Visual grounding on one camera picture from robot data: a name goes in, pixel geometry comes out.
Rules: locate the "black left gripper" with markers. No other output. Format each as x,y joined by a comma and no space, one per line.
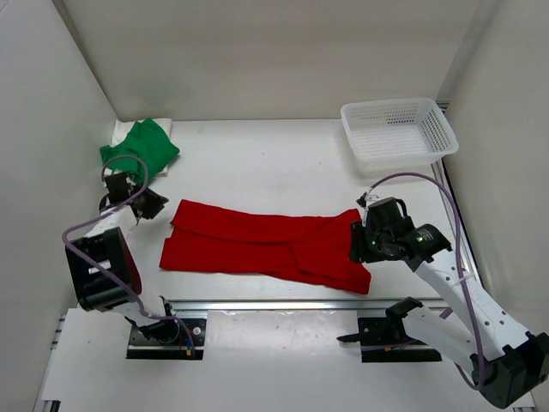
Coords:
155,199

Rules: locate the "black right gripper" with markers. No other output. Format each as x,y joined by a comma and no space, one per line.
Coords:
359,252

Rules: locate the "red t shirt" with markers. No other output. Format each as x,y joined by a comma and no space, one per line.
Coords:
307,249

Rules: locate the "green t shirt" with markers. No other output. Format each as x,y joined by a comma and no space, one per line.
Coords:
139,150

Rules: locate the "white t shirt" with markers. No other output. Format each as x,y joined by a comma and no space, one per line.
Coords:
146,137

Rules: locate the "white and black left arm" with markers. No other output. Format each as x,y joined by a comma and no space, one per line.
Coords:
104,273

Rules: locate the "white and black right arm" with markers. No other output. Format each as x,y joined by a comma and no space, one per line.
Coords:
502,358

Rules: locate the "white plastic basket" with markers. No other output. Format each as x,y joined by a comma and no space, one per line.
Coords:
397,134

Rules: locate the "white front cover board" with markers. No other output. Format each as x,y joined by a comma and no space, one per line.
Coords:
253,361

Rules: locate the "aluminium left table rail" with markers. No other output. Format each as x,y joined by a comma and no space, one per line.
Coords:
92,277

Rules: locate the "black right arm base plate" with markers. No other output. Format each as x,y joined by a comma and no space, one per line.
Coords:
384,340

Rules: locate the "aluminium right table rail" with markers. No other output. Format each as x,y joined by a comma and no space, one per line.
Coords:
468,260

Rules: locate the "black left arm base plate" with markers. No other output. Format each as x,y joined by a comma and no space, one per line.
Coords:
168,340

